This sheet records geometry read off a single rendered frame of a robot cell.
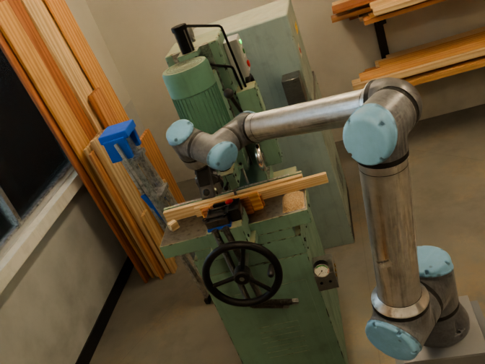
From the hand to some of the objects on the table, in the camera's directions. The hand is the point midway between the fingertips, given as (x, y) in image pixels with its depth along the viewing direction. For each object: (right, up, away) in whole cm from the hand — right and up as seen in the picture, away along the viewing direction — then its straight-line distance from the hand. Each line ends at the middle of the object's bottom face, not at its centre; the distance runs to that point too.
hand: (218, 193), depth 186 cm
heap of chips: (+28, -3, +14) cm, 32 cm away
